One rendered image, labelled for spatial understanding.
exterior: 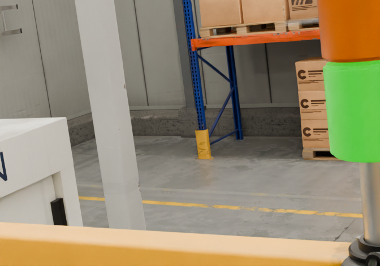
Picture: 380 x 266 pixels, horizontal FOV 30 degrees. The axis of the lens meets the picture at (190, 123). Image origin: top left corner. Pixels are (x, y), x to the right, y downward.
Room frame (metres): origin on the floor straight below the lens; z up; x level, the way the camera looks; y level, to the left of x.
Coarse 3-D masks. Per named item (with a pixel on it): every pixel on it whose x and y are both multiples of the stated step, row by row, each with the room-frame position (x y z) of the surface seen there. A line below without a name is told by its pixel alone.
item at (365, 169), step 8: (360, 168) 0.39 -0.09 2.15; (368, 168) 0.38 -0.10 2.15; (376, 168) 0.38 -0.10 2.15; (360, 176) 0.39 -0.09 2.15; (368, 176) 0.38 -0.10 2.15; (376, 176) 0.38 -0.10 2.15; (360, 184) 0.39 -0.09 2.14; (368, 184) 0.38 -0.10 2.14; (376, 184) 0.38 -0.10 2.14; (368, 192) 0.39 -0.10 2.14; (376, 192) 0.38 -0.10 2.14; (368, 200) 0.39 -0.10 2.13; (376, 200) 0.38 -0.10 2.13; (368, 208) 0.39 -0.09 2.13; (376, 208) 0.38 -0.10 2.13; (368, 216) 0.39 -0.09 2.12; (376, 216) 0.38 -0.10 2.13; (368, 224) 0.39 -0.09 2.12; (376, 224) 0.38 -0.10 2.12; (368, 232) 0.39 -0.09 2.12; (376, 232) 0.38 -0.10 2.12; (368, 240) 0.39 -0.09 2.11; (376, 240) 0.38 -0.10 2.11
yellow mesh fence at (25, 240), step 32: (0, 224) 0.54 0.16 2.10; (32, 224) 0.53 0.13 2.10; (0, 256) 0.52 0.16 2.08; (32, 256) 0.50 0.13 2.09; (64, 256) 0.49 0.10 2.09; (96, 256) 0.47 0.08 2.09; (128, 256) 0.46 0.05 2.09; (160, 256) 0.45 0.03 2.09; (192, 256) 0.44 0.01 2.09; (224, 256) 0.42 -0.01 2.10; (256, 256) 0.41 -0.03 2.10; (288, 256) 0.41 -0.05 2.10; (320, 256) 0.40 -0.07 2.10
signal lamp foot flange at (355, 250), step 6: (360, 240) 0.39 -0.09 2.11; (354, 246) 0.40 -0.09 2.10; (360, 246) 0.39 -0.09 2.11; (366, 246) 0.38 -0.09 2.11; (372, 246) 0.38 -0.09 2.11; (378, 246) 0.38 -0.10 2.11; (354, 252) 0.39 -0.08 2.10; (360, 252) 0.39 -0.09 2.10; (366, 252) 0.38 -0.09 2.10; (378, 252) 0.38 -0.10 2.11; (354, 258) 0.38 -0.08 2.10; (360, 258) 0.38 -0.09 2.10
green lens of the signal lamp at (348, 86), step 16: (336, 64) 0.39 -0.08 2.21; (352, 64) 0.38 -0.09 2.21; (368, 64) 0.37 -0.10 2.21; (336, 80) 0.38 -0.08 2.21; (352, 80) 0.37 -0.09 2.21; (368, 80) 0.37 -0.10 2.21; (336, 96) 0.38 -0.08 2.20; (352, 96) 0.37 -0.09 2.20; (368, 96) 0.37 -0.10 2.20; (336, 112) 0.38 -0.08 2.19; (352, 112) 0.37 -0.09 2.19; (368, 112) 0.37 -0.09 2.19; (336, 128) 0.38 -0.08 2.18; (352, 128) 0.37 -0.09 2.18; (368, 128) 0.37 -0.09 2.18; (336, 144) 0.38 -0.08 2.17; (352, 144) 0.37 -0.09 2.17; (368, 144) 0.37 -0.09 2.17; (352, 160) 0.38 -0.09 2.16; (368, 160) 0.37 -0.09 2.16
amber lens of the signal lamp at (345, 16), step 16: (320, 0) 0.39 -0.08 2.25; (336, 0) 0.37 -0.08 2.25; (352, 0) 0.37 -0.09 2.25; (368, 0) 0.37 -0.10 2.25; (320, 16) 0.39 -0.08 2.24; (336, 16) 0.38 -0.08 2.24; (352, 16) 0.37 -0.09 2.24; (368, 16) 0.37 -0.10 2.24; (320, 32) 0.39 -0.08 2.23; (336, 32) 0.38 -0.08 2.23; (352, 32) 0.37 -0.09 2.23; (368, 32) 0.37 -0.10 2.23; (336, 48) 0.38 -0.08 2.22; (352, 48) 0.37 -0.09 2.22; (368, 48) 0.37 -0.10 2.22
